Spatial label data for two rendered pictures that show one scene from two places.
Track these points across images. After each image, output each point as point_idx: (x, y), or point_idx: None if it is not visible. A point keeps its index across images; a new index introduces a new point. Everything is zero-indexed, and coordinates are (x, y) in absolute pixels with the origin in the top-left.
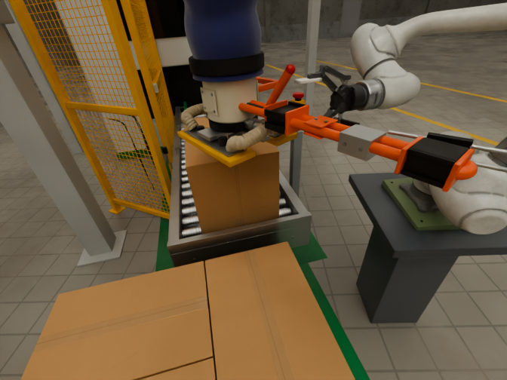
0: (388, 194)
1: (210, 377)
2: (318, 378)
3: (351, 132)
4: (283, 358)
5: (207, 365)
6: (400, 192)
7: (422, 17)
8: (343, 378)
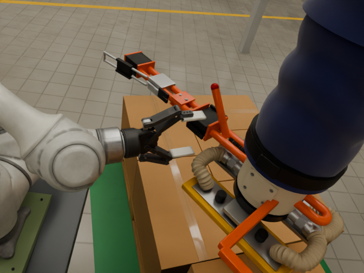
0: (32, 257)
1: (214, 173)
2: (157, 166)
3: (169, 80)
4: (175, 176)
5: (218, 178)
6: (21, 245)
7: (12, 93)
8: (144, 165)
